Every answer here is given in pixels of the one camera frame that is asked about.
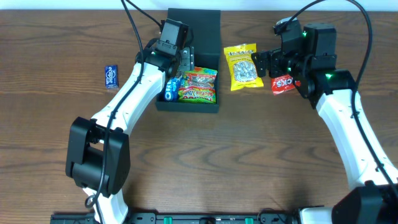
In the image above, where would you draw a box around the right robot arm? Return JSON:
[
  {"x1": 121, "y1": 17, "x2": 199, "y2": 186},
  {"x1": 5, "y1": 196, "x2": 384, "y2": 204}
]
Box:
[{"x1": 252, "y1": 18, "x2": 397, "y2": 223}]

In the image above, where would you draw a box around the green Haribo candy bag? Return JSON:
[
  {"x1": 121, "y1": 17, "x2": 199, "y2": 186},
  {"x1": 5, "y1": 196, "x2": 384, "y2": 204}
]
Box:
[{"x1": 178, "y1": 67, "x2": 218, "y2": 104}]

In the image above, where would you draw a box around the dark green open box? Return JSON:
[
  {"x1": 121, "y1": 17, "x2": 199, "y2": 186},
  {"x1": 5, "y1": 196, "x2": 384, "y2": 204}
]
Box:
[{"x1": 155, "y1": 8, "x2": 221, "y2": 113}]

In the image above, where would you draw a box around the blue Oreo cookie pack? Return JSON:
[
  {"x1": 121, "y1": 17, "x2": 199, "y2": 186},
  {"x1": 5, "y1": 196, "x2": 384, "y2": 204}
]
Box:
[{"x1": 164, "y1": 78, "x2": 181, "y2": 102}]

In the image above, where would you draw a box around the red Hacks candy bag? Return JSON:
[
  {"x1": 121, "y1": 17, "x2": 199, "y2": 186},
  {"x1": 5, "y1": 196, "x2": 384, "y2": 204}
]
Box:
[{"x1": 271, "y1": 75, "x2": 295, "y2": 95}]

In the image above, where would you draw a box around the yellow Hacks candy bag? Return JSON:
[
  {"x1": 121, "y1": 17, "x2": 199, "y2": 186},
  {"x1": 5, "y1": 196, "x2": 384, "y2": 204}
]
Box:
[{"x1": 223, "y1": 43, "x2": 264, "y2": 91}]

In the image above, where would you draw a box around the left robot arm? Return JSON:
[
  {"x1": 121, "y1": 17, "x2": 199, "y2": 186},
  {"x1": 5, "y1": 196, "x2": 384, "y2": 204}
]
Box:
[{"x1": 65, "y1": 19, "x2": 194, "y2": 223}]

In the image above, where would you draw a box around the blue Eclipse mints tin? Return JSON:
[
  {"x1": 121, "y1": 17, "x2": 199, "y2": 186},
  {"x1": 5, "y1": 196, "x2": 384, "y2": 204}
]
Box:
[{"x1": 104, "y1": 65, "x2": 119, "y2": 89}]

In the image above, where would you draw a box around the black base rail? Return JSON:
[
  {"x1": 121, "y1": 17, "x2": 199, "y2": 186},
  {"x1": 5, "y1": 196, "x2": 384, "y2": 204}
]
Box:
[{"x1": 50, "y1": 212, "x2": 300, "y2": 224}]

